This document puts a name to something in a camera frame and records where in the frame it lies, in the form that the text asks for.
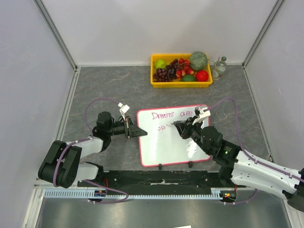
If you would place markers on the red tomato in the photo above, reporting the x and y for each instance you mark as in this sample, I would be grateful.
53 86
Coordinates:
202 76

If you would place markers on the right aluminium frame post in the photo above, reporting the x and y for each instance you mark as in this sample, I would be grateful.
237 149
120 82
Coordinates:
266 26

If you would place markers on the green apple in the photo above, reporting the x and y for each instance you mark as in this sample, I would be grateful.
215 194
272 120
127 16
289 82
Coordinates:
160 64

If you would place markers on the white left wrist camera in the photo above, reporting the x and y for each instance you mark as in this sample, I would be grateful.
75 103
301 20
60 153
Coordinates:
123 109

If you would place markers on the pink framed whiteboard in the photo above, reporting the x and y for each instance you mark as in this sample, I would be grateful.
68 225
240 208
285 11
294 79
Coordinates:
163 144

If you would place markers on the left aluminium frame post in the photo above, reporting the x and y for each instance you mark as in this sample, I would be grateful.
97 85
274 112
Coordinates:
55 32

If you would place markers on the green netted melon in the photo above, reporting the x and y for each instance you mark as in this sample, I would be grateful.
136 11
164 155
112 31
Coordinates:
198 61

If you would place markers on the yellow plastic fruit bin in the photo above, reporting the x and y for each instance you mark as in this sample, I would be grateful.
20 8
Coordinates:
177 84

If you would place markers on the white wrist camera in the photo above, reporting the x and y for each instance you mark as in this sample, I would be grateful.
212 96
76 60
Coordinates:
202 113
123 109

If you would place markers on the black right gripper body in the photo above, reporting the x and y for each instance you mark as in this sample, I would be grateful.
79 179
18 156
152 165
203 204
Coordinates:
188 129

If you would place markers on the dark purple grape bunch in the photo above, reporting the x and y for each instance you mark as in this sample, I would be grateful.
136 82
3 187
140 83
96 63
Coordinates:
166 75

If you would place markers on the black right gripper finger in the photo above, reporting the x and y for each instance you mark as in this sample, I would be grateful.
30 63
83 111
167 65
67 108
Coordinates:
188 120
182 129

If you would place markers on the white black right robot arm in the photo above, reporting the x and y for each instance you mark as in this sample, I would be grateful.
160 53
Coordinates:
239 167

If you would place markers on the clear glass bottle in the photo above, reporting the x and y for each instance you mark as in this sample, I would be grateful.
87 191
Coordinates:
219 68

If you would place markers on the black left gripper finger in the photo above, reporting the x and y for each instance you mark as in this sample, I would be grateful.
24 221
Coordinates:
138 133
136 129

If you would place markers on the green avocado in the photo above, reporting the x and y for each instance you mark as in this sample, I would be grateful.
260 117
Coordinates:
188 78

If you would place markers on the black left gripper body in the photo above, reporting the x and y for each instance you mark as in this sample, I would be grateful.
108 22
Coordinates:
127 127

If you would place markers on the aluminium frame post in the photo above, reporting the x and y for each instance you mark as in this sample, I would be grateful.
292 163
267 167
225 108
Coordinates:
55 32
266 26

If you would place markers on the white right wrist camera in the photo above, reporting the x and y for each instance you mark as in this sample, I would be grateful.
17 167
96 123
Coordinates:
202 113

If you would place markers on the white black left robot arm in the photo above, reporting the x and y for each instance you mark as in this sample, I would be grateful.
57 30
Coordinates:
61 165

